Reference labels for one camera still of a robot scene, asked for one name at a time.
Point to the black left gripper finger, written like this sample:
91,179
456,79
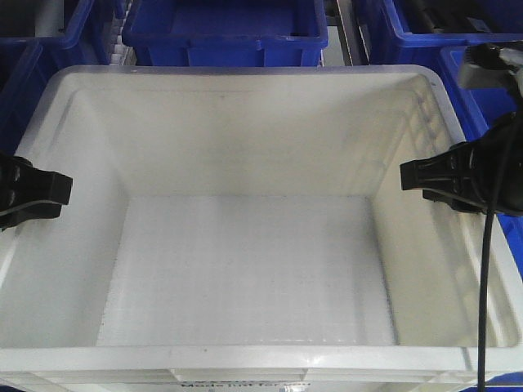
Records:
35,212
24,186

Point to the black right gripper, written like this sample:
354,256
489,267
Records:
496,156

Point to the white plastic tote bin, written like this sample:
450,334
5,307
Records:
241,229

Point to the blue bin shelf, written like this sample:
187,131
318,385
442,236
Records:
477,111
24,77

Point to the blue bin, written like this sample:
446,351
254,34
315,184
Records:
414,32
227,33
69,32

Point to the blue bin rear middle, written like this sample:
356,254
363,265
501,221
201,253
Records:
227,33

